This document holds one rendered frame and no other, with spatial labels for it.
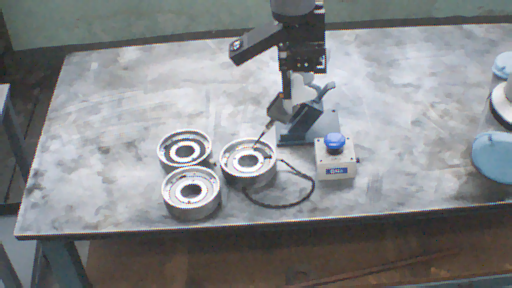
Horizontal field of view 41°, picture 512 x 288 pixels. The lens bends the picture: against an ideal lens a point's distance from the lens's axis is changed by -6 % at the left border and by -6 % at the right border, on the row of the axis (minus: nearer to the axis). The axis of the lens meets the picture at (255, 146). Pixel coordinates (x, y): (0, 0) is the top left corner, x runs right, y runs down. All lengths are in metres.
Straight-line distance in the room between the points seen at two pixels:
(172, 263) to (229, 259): 0.12
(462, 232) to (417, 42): 0.46
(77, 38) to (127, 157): 1.76
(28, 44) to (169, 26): 0.65
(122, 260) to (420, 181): 0.67
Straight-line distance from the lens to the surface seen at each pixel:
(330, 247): 1.54
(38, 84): 3.18
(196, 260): 1.54
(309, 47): 1.19
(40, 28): 3.16
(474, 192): 1.33
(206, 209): 1.26
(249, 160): 1.36
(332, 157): 1.31
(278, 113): 1.29
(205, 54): 1.67
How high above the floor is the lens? 1.73
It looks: 41 degrees down
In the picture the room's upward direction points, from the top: 5 degrees counter-clockwise
